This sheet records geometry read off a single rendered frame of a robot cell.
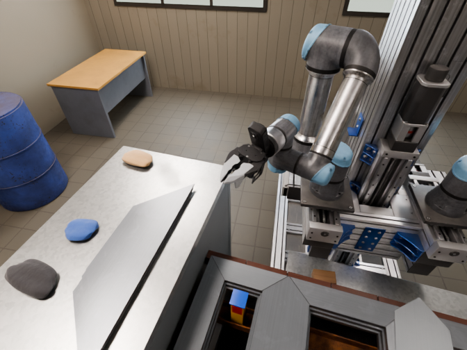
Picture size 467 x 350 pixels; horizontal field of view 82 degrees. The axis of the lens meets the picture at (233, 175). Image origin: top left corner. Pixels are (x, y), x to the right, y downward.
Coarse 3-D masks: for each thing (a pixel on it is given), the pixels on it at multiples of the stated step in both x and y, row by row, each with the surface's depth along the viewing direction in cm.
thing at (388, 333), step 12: (228, 288) 108; (240, 288) 106; (252, 288) 105; (216, 312) 100; (312, 312) 101; (324, 312) 99; (252, 324) 98; (348, 324) 98; (360, 324) 97; (372, 324) 96; (384, 336) 94; (204, 348) 91; (384, 348) 91; (456, 348) 90
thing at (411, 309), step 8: (408, 304) 100; (416, 304) 100; (400, 312) 98; (408, 312) 98; (416, 312) 98; (424, 312) 98; (432, 312) 98; (424, 320) 96; (432, 320) 96; (440, 320) 96; (448, 328) 94
